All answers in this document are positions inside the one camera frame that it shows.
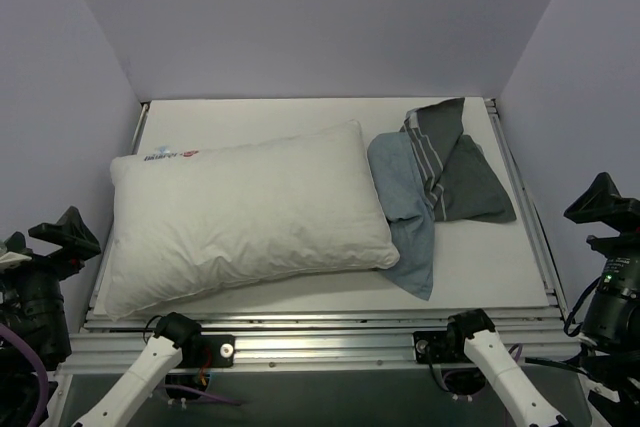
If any white pillow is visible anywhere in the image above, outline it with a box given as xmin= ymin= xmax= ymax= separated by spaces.
xmin=104 ymin=121 xmax=399 ymax=320

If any grey-blue pillowcase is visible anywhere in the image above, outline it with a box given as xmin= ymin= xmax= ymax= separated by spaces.
xmin=367 ymin=98 xmax=517 ymax=300

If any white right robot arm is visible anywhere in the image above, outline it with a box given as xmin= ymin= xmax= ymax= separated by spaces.
xmin=443 ymin=172 xmax=639 ymax=426

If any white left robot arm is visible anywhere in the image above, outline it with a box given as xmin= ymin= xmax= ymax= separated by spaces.
xmin=1 ymin=207 xmax=202 ymax=426

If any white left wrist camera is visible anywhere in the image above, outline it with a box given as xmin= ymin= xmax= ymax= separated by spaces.
xmin=0 ymin=242 xmax=32 ymax=273

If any aluminium right side rail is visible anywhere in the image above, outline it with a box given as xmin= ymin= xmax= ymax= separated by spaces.
xmin=484 ymin=98 xmax=569 ymax=320

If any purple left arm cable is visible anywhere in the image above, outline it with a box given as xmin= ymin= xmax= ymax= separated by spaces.
xmin=0 ymin=324 xmax=246 ymax=427

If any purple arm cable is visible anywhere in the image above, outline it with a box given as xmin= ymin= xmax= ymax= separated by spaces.
xmin=0 ymin=324 xmax=246 ymax=427
xmin=429 ymin=341 xmax=526 ymax=427

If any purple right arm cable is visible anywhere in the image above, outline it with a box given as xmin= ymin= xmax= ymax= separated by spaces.
xmin=429 ymin=341 xmax=526 ymax=427

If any aluminium table edge rail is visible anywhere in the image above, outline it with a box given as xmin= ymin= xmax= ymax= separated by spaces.
xmin=129 ymin=102 xmax=150 ymax=155

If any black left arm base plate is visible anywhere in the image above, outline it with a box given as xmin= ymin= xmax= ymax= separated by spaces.
xmin=179 ymin=334 xmax=236 ymax=369

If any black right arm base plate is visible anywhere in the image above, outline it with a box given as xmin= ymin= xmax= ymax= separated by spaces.
xmin=412 ymin=330 xmax=468 ymax=364

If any aluminium front mounting rail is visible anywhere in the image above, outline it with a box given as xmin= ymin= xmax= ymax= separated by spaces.
xmin=58 ymin=307 xmax=579 ymax=375

